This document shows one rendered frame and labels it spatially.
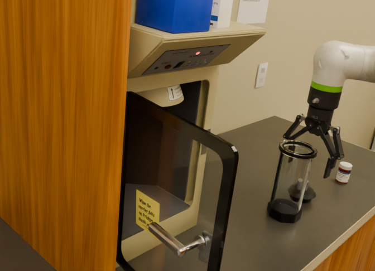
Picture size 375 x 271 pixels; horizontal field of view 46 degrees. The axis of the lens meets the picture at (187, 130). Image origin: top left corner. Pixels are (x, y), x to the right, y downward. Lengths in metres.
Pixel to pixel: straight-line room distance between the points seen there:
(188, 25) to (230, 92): 1.14
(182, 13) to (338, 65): 0.64
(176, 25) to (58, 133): 0.32
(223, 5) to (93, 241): 0.53
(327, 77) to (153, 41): 0.68
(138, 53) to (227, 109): 1.19
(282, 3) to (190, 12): 1.33
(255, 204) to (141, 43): 0.78
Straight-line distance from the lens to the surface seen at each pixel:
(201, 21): 0.83
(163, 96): 0.99
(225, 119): 1.96
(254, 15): 1.93
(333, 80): 1.32
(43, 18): 0.89
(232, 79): 1.91
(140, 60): 0.79
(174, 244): 0.73
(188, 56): 0.87
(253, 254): 1.20
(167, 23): 0.78
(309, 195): 1.47
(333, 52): 1.31
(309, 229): 1.36
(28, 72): 0.97
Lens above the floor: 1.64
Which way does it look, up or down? 22 degrees down
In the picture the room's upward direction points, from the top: 7 degrees clockwise
